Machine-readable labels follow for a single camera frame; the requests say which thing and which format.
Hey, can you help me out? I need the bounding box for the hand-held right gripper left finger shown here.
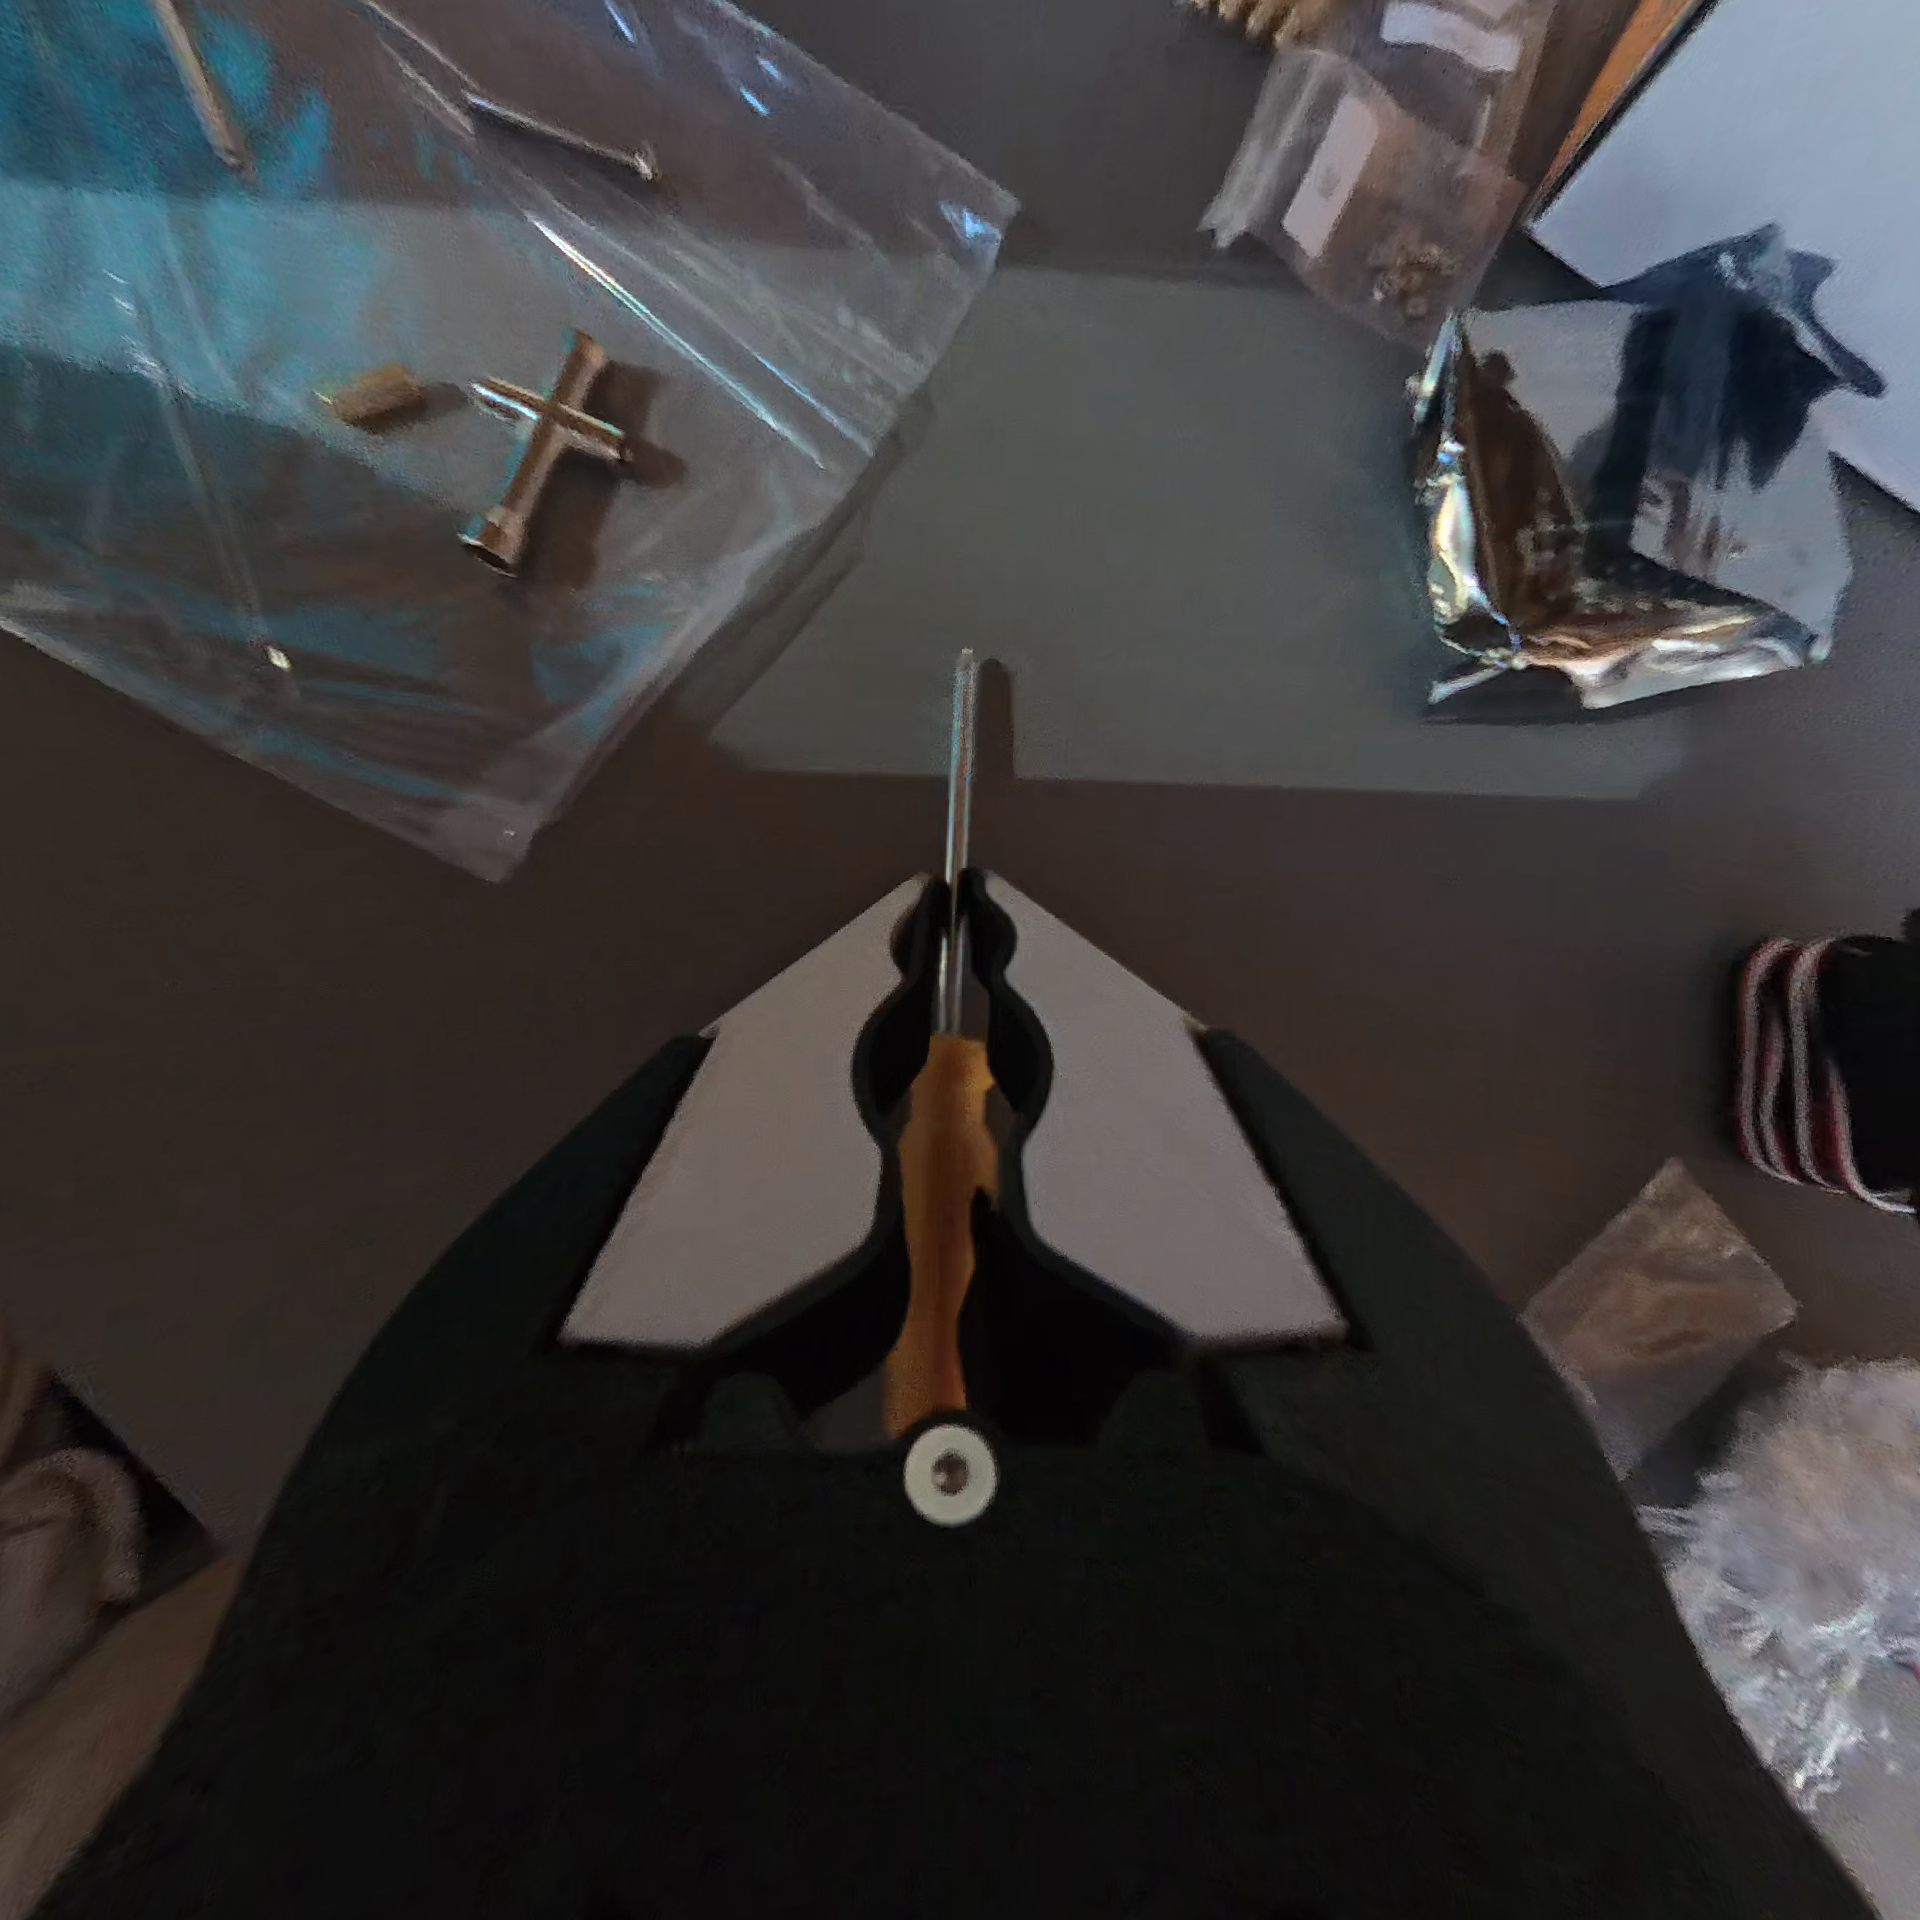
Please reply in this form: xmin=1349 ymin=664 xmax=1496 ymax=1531
xmin=556 ymin=872 xmax=961 ymax=1446

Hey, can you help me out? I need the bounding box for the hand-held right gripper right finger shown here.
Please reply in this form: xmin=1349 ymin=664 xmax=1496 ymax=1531
xmin=953 ymin=869 xmax=1354 ymax=1446

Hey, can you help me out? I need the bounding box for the orange-handled screwdriver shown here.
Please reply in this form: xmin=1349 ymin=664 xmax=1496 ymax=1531
xmin=880 ymin=646 xmax=1004 ymax=1446

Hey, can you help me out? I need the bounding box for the small clear bag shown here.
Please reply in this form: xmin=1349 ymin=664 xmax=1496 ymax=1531
xmin=1520 ymin=1156 xmax=1799 ymax=1484

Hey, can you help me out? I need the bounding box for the clear plastic bag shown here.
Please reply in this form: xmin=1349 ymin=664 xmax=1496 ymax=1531
xmin=0 ymin=0 xmax=1023 ymax=888

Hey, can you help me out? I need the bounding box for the crumpled clear plastic wrap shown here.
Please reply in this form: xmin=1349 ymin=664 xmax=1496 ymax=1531
xmin=1641 ymin=1354 xmax=1920 ymax=1821

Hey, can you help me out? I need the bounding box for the metal cross wrench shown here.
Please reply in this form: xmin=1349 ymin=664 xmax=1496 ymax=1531
xmin=456 ymin=326 xmax=651 ymax=583

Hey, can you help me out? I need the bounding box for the person's beige shirt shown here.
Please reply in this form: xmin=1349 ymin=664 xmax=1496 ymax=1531
xmin=0 ymin=1315 xmax=216 ymax=1730

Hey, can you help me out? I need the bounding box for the silver foil bag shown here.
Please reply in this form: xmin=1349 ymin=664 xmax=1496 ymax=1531
xmin=1408 ymin=223 xmax=1887 ymax=718

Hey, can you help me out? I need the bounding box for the pile of small parts bags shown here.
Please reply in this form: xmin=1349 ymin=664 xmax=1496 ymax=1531
xmin=1180 ymin=0 xmax=1549 ymax=321

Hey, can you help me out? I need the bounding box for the long metal screw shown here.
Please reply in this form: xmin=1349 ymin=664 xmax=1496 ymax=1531
xmin=148 ymin=0 xmax=251 ymax=171
xmin=464 ymin=89 xmax=662 ymax=186

